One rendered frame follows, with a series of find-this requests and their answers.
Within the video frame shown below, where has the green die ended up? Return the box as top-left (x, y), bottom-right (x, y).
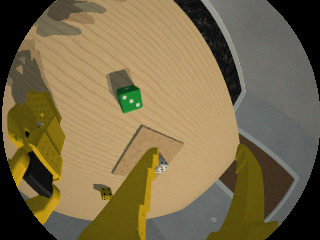
top-left (116, 85), bottom-right (143, 113)

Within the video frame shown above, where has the yellow die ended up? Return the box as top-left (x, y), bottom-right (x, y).
top-left (100, 188), bottom-right (113, 200)

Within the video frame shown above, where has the brown textured mat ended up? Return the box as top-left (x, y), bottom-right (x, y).
top-left (112, 126), bottom-right (184, 176)

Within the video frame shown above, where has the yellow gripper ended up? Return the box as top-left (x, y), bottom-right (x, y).
top-left (77, 144), bottom-right (278, 240)

